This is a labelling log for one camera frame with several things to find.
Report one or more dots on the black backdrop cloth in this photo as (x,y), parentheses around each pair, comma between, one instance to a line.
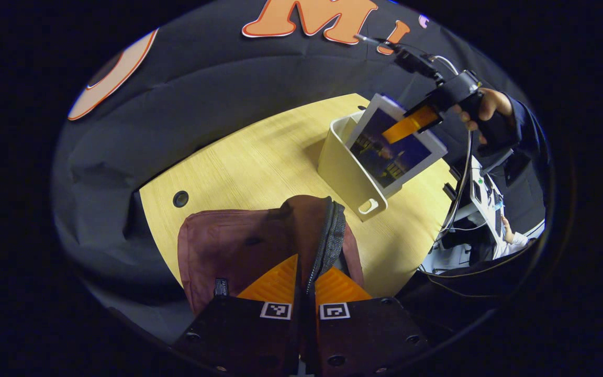
(202,94)

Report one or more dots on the white plastic bookshelf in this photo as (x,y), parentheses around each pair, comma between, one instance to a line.
(343,167)

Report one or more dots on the blue cover book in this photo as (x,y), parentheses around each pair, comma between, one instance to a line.
(395,162)

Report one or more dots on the white equipment cart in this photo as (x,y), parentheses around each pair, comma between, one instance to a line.
(484,193)

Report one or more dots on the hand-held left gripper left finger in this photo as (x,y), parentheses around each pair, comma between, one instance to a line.
(244,335)

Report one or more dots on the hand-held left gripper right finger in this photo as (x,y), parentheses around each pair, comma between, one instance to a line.
(364,335)

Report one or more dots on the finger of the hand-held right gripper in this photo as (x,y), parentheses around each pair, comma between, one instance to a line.
(411,125)

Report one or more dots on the maroon fabric schoolbag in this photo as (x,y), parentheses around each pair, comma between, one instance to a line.
(228,246)

